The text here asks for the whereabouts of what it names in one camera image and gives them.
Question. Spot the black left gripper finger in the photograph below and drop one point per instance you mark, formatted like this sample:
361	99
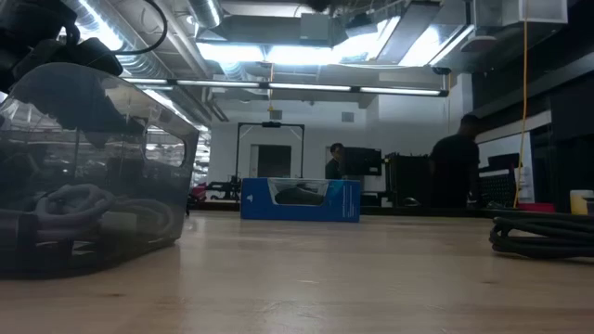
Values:
120	124

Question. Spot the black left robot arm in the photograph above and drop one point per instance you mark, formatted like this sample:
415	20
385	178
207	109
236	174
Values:
28	18

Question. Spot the grey translucent plastic bin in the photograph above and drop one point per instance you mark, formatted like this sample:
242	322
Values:
181	195

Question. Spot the red object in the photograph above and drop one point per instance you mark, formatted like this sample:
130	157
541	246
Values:
199	191

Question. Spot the blue game controller box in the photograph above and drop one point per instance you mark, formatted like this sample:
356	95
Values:
260	204

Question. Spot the grey ceiling unit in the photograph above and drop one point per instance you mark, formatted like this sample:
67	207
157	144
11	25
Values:
278	30

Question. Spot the long ceiling light strip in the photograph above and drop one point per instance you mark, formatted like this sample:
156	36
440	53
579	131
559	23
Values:
306	86

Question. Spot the person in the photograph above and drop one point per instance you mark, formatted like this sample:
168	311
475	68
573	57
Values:
333	162
455	162

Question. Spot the black computer monitor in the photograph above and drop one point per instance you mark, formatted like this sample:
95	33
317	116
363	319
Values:
364	161

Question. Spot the black equipment rack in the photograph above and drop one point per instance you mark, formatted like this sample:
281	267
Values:
408	181

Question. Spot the red container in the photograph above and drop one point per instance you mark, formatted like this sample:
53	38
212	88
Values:
536	207

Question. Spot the black shelving unit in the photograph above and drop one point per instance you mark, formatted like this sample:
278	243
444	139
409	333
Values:
571	139

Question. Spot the yellow cup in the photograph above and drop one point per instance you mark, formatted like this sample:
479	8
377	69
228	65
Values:
580	202

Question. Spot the silver ventilation duct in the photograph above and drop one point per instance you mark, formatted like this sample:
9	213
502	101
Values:
204	11
139	65

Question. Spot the black frame stand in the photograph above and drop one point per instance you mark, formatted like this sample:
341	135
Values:
278	124

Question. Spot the black aluminium table frame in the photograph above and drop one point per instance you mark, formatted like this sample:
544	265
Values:
417	211

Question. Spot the black ceiling camera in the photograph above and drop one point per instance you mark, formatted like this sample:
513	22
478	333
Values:
441	70

